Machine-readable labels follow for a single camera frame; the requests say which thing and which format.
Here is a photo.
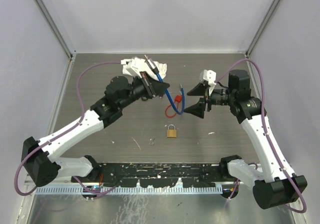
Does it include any purple cable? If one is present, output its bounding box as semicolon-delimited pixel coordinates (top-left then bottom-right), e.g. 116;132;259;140
216;58;308;214
14;61;126;200

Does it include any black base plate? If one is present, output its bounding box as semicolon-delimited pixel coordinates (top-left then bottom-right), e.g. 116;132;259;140
78;162;240;188

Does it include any small brass padlock key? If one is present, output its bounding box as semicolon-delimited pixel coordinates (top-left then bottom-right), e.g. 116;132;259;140
149;138;155;146

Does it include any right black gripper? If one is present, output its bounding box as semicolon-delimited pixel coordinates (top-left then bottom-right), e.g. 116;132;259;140
183;81;236;118

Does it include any white crumpled cloth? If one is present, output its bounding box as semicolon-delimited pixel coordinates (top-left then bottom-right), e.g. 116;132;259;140
121;56;168;79

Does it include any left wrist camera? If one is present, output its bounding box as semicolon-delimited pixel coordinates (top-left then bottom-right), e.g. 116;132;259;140
120;57;151;79

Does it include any aluminium frame rail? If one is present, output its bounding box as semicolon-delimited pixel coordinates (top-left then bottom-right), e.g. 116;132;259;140
24;178;36;186

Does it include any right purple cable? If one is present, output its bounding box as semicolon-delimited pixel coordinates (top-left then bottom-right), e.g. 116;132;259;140
216;58;308;214

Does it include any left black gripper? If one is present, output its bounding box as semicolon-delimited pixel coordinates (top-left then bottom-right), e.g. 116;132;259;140
118;71;169;110

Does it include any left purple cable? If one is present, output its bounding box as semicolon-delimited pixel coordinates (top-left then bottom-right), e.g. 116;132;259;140
14;61;126;200

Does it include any slotted cable duct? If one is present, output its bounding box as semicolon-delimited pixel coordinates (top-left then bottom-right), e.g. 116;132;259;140
35;184;223;195

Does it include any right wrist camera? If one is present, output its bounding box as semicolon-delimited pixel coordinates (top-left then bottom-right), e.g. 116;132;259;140
199;69;217;96

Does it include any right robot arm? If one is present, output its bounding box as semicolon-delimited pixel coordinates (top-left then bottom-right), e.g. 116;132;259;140
184;69;308;210

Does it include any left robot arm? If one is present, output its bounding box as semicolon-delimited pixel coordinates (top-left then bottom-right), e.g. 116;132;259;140
21;72;170;187

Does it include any blue cable lock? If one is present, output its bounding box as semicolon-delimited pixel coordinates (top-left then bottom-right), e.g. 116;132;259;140
144;55;186;115

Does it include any red cable padlock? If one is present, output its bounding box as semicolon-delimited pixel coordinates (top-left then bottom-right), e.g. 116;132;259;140
164;95;183;119

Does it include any brass padlock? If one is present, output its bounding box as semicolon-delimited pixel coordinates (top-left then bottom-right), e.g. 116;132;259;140
166;124;177;138

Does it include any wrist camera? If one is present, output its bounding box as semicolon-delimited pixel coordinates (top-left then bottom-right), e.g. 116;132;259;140
120;57;151;79
199;69;217;96

